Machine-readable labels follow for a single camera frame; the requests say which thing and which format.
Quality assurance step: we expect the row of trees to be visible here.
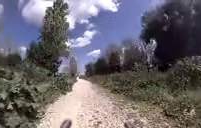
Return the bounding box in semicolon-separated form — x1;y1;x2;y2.
84;38;159;77

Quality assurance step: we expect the slim distant tree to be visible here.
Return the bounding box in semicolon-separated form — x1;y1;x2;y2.
68;55;78;78

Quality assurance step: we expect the pale gravel path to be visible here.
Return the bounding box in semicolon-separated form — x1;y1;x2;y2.
37;77;162;128

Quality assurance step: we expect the tall green poplar tree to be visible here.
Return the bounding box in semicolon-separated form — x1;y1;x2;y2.
27;0;71;75

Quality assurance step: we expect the green undergrowth verge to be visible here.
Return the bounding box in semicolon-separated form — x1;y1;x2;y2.
0;61;79;128
86;57;201;128

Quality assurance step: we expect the robot's own part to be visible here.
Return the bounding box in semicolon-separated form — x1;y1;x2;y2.
60;119;73;128
123;121;135;128

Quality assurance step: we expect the large dark tree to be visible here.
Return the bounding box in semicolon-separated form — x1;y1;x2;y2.
139;0;201;69

